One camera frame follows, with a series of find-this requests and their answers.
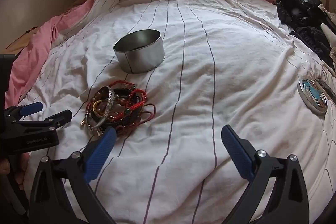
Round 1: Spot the dark knitted cloth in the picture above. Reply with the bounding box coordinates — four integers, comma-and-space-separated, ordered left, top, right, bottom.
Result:
290, 26, 336, 67

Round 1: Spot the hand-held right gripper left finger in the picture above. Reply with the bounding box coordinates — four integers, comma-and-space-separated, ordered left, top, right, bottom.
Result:
28, 127, 117, 224

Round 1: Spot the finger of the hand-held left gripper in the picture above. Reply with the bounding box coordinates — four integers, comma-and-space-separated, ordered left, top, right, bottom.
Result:
10, 110, 73, 133
5, 102, 44, 123

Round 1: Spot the dark flat object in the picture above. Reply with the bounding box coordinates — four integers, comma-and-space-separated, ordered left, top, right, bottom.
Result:
315, 78, 336, 102

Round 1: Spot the person's left hand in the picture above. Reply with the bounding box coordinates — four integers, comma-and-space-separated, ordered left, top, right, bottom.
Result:
0, 152, 30, 188

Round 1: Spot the black puffer jacket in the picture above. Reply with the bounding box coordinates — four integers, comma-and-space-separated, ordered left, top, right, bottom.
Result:
276, 0, 336, 30

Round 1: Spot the pile of bracelets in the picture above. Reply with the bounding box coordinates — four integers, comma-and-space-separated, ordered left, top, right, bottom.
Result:
80, 81, 156, 138

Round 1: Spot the round printed tin lid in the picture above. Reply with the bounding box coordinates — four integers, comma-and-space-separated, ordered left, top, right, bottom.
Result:
297, 79, 328, 115

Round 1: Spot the round metal tin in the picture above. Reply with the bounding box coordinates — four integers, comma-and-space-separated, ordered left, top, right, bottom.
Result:
113, 29, 166, 74

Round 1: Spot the pink striped pillow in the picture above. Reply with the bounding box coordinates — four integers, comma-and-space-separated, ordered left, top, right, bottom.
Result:
5, 0, 105, 109

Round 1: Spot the white pointed object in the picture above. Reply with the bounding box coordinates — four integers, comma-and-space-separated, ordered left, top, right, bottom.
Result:
321, 22, 336, 43

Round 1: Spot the white striped duvet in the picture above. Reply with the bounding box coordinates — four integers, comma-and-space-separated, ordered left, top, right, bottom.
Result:
16, 0, 336, 224

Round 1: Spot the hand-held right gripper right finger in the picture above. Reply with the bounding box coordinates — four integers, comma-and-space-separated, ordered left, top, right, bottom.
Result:
221, 125, 310, 224

